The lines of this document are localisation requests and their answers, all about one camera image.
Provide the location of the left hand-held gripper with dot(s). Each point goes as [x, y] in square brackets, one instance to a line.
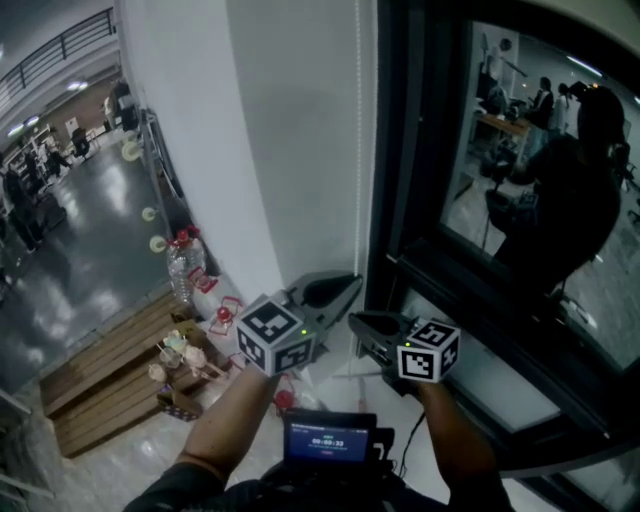
[275, 340]

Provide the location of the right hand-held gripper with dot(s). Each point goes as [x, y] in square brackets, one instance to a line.
[430, 355]

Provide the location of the person's left forearm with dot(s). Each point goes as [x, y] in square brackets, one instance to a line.
[225, 430]

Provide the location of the person's right forearm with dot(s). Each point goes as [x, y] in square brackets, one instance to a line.
[455, 435]

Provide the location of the black chest-mounted display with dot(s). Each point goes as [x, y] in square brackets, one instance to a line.
[327, 442]

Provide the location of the pink drink cup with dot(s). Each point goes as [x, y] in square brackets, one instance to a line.
[195, 357]

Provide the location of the brown paper bag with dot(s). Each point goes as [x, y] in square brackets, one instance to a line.
[184, 325]

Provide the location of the teal topped drink cup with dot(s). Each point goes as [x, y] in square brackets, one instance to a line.
[175, 341]

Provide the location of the clear plastic cup with straw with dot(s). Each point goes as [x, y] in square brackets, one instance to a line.
[170, 357]

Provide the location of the cream drink cup with straw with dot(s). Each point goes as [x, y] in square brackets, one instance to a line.
[157, 373]

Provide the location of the black framed window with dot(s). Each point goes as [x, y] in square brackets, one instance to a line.
[425, 150]

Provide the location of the grey metal cart with casters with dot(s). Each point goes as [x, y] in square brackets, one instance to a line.
[155, 175]

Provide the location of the person's grey shirt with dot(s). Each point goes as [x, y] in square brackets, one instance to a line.
[200, 490]

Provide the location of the wooden step platform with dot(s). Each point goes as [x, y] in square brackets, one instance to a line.
[105, 395]

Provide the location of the black equipment stand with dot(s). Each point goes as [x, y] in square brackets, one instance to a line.
[120, 107]

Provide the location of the black rolling suitcase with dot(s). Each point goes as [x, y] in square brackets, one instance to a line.
[55, 214]

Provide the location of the black office chair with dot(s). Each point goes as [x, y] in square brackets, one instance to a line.
[81, 144]

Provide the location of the white storage shelf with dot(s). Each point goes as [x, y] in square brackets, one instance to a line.
[32, 145]

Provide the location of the black mezzanine railing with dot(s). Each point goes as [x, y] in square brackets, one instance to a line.
[55, 50]

